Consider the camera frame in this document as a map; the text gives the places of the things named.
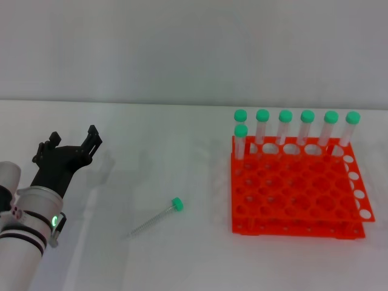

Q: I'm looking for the orange test tube rack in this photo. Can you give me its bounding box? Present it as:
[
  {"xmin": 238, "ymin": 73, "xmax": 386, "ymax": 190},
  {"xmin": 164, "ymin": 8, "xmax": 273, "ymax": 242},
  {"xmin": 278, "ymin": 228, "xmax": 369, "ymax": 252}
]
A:
[{"xmin": 230, "ymin": 135, "xmax": 376, "ymax": 240}]

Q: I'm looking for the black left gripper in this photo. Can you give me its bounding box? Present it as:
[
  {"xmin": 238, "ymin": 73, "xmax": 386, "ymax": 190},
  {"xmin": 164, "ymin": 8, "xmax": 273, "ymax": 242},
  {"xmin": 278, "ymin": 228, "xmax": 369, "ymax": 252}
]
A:
[{"xmin": 30, "ymin": 124, "xmax": 104, "ymax": 200}]

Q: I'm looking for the left wrist cable with plug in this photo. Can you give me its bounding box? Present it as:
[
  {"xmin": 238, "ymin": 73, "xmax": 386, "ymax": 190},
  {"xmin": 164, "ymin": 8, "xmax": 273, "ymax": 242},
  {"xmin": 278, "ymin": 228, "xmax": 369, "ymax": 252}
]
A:
[{"xmin": 49, "ymin": 212, "xmax": 67, "ymax": 248}]

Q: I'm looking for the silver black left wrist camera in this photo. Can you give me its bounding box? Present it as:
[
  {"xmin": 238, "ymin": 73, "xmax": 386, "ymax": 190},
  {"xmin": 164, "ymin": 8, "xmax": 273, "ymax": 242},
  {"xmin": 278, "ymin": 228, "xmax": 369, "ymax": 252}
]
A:
[{"xmin": 0, "ymin": 161, "xmax": 24, "ymax": 213}]

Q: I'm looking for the clear test tube green cap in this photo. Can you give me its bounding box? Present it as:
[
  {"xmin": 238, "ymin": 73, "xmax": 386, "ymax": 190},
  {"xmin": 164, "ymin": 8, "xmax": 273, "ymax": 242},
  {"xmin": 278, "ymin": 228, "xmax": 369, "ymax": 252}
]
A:
[
  {"xmin": 234, "ymin": 124, "xmax": 249, "ymax": 161},
  {"xmin": 233, "ymin": 109, "xmax": 248, "ymax": 127},
  {"xmin": 297, "ymin": 109, "xmax": 315, "ymax": 146},
  {"xmin": 338, "ymin": 111, "xmax": 361, "ymax": 148},
  {"xmin": 276, "ymin": 109, "xmax": 293, "ymax": 146},
  {"xmin": 255, "ymin": 109, "xmax": 270, "ymax": 145},
  {"xmin": 318, "ymin": 110, "xmax": 339, "ymax": 147}
]

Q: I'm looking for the test tube with printed scale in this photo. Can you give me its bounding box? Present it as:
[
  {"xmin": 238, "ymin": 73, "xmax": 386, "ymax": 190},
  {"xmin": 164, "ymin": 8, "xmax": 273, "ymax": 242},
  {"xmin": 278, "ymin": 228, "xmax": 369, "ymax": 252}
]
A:
[{"xmin": 127, "ymin": 196, "xmax": 185, "ymax": 240}]

